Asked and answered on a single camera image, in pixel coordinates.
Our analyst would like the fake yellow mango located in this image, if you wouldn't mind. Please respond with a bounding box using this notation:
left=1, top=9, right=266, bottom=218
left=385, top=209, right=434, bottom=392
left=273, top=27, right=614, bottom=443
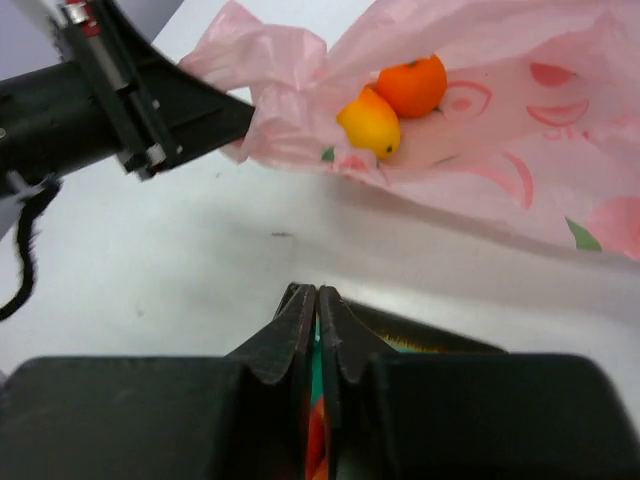
left=336, top=86, right=402, bottom=159

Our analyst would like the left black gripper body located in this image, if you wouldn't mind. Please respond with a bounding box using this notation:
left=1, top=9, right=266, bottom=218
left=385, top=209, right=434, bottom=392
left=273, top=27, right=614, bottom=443
left=49, top=1, right=210, bottom=179

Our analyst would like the fake orange fruit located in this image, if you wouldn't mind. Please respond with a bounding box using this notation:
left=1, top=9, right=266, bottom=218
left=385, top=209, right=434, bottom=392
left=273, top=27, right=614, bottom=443
left=375, top=55, right=448, bottom=118

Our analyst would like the pink plastic bag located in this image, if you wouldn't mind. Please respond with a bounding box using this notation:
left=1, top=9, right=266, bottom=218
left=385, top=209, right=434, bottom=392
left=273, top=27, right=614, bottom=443
left=181, top=1, right=639, bottom=259

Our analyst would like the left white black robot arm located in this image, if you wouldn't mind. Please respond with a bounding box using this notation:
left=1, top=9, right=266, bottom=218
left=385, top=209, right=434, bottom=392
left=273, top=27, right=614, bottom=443
left=1, top=1, right=254, bottom=185

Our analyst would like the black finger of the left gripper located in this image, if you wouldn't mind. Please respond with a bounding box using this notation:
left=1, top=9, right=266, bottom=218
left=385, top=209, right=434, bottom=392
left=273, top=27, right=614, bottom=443
left=169, top=74, right=255, bottom=165

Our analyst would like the square green black plate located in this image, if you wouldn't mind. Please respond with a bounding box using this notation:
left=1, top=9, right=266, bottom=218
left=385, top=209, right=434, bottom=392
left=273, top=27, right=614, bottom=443
left=311, top=287, right=504, bottom=403

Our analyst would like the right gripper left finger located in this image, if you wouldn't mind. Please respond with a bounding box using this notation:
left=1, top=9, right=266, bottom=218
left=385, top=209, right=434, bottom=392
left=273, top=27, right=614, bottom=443
left=222, top=283, right=317, bottom=479

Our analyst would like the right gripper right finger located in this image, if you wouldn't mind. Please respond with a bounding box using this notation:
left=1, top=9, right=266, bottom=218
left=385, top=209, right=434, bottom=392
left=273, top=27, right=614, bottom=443
left=317, top=286, right=397, bottom=479

